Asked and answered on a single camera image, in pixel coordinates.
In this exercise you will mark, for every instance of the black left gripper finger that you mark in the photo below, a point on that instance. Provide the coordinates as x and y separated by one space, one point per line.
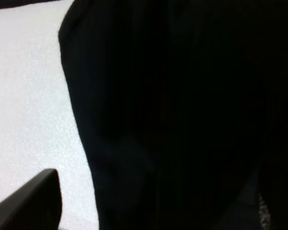
37 205

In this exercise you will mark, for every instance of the black short sleeve shirt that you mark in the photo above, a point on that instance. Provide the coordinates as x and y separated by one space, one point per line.
182 110

